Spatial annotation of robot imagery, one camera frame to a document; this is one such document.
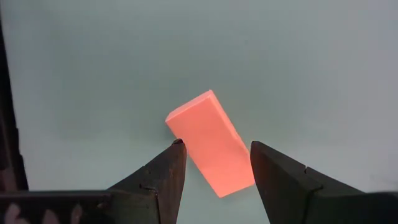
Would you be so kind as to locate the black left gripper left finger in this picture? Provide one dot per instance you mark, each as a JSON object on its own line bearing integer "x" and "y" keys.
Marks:
{"x": 158, "y": 186}

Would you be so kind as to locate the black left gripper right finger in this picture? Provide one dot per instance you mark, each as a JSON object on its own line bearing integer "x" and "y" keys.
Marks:
{"x": 280, "y": 186}

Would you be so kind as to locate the pale wood rectangular block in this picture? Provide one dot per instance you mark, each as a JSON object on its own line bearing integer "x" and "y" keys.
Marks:
{"x": 211, "y": 140}

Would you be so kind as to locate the green table mat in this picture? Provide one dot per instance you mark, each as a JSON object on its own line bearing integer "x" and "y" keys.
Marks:
{"x": 93, "y": 62}

